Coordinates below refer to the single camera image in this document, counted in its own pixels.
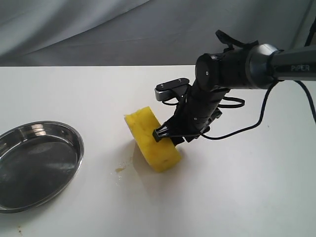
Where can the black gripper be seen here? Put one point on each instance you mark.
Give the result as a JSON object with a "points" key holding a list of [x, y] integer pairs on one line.
{"points": [[192, 115]]}

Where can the yellow sponge block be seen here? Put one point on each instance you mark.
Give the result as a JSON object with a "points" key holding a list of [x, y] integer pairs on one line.
{"points": [[161, 155]]}

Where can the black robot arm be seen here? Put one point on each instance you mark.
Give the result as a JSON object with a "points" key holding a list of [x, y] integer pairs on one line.
{"points": [[255, 67]]}

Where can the small brown liquid spill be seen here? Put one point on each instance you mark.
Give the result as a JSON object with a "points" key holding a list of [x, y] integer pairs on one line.
{"points": [[122, 167]]}

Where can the round stainless steel dish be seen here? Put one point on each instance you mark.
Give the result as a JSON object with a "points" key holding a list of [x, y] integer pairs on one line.
{"points": [[38, 160]]}

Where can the grey backdrop cloth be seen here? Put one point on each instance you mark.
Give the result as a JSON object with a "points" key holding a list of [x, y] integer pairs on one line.
{"points": [[140, 32]]}

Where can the black stand pole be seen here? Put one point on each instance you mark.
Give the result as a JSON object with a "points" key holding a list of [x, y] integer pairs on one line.
{"points": [[311, 38]]}

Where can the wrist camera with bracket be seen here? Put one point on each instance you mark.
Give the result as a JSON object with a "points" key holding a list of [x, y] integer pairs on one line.
{"points": [[176, 88]]}

